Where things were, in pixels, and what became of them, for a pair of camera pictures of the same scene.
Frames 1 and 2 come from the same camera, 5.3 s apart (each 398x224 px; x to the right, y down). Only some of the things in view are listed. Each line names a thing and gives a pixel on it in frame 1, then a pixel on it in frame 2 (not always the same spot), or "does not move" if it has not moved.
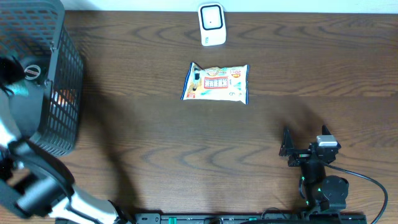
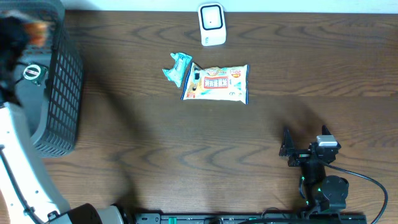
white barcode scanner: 212,23 does not move
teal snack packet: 19,88 to 181,60
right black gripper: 300,155 does not move
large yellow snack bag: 227,84 does not move
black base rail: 250,218 does not move
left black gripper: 9,65 to 14,33
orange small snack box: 64,99 to 37,32
